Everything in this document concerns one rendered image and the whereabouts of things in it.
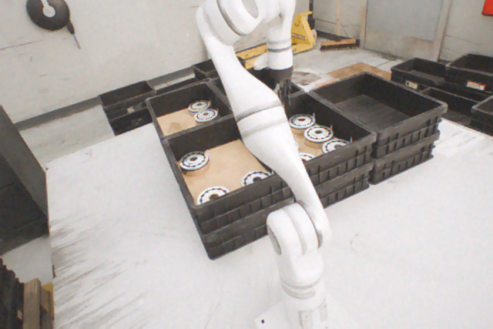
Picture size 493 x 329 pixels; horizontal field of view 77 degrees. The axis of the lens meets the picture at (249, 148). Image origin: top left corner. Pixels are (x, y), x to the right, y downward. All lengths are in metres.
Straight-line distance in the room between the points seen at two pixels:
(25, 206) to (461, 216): 2.25
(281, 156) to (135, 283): 0.64
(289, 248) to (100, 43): 3.74
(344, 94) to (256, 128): 0.91
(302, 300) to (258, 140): 0.34
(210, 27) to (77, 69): 3.57
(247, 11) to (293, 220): 0.38
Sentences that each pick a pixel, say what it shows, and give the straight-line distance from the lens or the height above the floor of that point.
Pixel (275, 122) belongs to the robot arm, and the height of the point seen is 1.21.
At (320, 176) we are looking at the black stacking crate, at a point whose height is 0.85.
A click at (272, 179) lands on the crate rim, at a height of 0.92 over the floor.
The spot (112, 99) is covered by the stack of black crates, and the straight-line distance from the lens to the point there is 2.76.
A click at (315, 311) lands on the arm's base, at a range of 0.74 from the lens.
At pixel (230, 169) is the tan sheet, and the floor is 0.83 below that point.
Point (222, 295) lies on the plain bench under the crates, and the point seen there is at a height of 0.70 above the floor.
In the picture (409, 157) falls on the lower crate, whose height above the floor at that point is 0.76.
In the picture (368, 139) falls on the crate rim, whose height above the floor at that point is 0.93.
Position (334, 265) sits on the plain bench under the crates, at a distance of 0.96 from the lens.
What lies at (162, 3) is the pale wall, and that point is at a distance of 4.19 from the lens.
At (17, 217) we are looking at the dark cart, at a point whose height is 0.23.
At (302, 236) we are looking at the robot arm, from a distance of 0.56.
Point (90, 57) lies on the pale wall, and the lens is 4.11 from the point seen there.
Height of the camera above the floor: 1.49
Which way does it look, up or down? 35 degrees down
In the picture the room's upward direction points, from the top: 9 degrees counter-clockwise
